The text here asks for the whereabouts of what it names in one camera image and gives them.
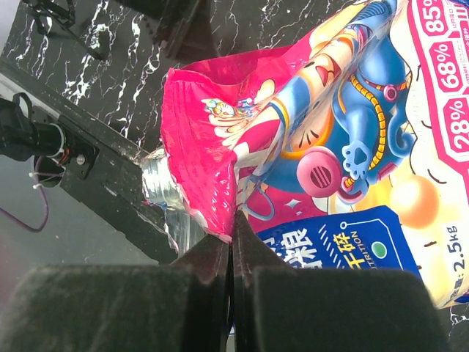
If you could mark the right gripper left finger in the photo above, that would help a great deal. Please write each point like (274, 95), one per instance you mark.
(176, 307)

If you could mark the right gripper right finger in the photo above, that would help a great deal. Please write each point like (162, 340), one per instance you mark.
(279, 308)

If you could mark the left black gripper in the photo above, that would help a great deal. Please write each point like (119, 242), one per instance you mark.
(180, 27)

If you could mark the pink pet food bag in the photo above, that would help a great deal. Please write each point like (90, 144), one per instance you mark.
(347, 149)

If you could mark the black microphone tripod stand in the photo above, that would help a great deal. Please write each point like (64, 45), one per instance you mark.
(63, 17)

